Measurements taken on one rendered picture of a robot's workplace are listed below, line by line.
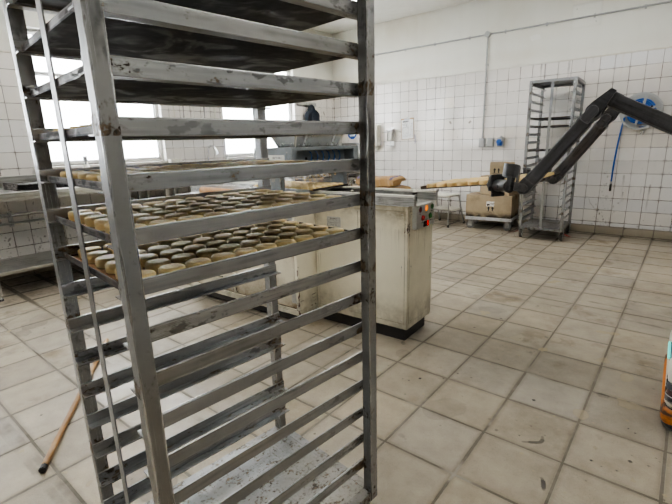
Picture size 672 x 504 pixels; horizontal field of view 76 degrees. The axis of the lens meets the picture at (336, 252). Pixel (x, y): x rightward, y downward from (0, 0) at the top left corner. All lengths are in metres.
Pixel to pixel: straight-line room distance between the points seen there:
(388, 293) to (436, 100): 4.67
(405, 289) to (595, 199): 4.09
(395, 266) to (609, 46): 4.44
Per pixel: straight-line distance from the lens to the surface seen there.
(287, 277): 2.88
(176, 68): 0.84
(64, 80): 0.93
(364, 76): 1.11
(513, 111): 6.49
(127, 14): 0.83
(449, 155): 6.80
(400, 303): 2.62
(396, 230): 2.51
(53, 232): 1.20
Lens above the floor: 1.19
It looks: 14 degrees down
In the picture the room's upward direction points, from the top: 2 degrees counter-clockwise
